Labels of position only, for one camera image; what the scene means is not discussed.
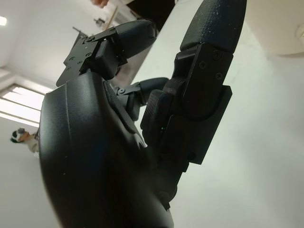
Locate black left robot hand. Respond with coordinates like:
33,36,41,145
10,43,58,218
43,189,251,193
38,0,247,228

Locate person wearing white headset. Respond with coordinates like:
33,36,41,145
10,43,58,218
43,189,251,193
9,127,40,158

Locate cream two-slot toaster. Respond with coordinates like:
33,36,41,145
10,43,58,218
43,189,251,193
244,0,304,57

